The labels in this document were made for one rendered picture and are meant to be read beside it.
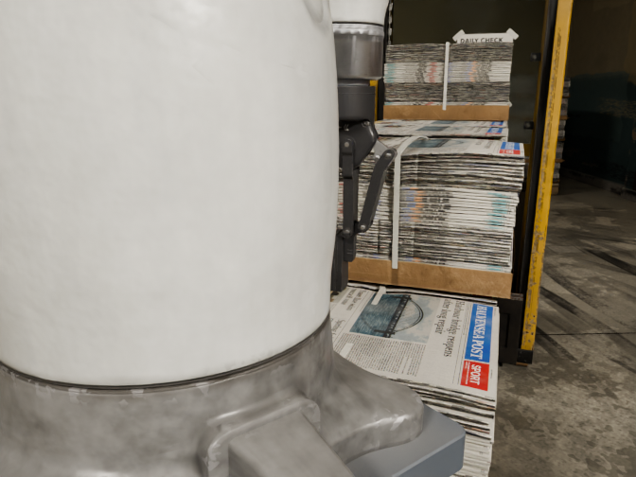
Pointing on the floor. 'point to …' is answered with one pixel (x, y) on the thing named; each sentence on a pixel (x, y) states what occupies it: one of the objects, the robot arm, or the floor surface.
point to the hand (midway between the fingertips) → (339, 260)
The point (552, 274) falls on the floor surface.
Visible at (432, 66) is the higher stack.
